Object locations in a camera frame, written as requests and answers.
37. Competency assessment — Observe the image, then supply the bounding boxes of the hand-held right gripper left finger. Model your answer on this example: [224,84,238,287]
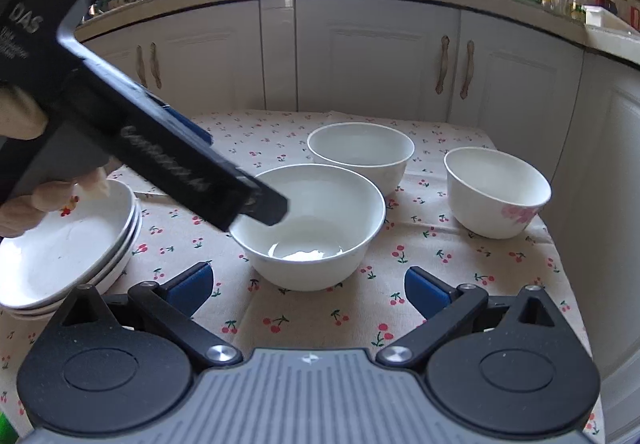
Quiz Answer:
[55,262,243,370]

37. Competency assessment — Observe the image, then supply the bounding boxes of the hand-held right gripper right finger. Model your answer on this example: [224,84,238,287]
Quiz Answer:
[376,267,563,370]

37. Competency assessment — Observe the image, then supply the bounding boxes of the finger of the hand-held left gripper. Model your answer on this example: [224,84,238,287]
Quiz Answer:
[148,94,214,146]
[241,179,290,227]

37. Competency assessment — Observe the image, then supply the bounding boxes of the white bowl pink print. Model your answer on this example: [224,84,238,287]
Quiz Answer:
[229,165,387,293]
[443,147,552,240]
[306,122,416,197]

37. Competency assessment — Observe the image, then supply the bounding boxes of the white floral plate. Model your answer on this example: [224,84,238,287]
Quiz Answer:
[0,196,141,317]
[0,179,137,311]
[9,204,144,323]

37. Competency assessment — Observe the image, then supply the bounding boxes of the person's left hand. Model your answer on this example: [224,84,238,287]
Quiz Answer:
[0,86,110,241]

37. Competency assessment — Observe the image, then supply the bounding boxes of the cherry print tablecloth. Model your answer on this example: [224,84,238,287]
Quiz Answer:
[0,110,606,444]

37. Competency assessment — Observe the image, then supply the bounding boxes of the white plastic container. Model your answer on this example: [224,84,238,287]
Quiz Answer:
[582,4,640,55]

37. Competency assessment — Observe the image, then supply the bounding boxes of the bronze cabinet handle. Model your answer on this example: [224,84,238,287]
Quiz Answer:
[435,36,450,95]
[460,40,475,100]
[149,42,162,90]
[135,44,149,87]

